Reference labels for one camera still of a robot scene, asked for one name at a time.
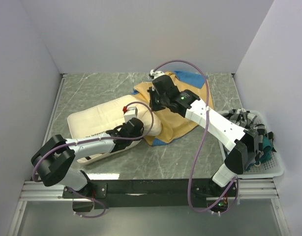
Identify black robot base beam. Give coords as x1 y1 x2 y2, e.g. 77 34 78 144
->
62 178 238 213

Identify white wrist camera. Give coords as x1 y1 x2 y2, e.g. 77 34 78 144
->
122 106 138 122
149 70 165 80

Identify yellow and blue pillowcase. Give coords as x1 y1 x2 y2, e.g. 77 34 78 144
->
134 70 207 146

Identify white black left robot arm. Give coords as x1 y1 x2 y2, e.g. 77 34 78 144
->
31 118 144 198

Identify teal green cloth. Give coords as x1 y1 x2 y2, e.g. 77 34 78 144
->
245 132 276 171

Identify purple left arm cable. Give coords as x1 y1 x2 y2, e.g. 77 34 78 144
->
32 101 155 219

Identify black white checkered cloth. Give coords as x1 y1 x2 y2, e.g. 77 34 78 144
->
219 108 274 153

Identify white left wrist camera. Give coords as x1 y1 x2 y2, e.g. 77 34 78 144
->
122 106 138 122

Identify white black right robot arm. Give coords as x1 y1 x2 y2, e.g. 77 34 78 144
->
148 73 258 196

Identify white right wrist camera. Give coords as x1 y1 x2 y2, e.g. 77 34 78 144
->
149 70 165 80

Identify aluminium frame rail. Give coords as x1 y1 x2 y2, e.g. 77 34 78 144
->
19 179 278 201

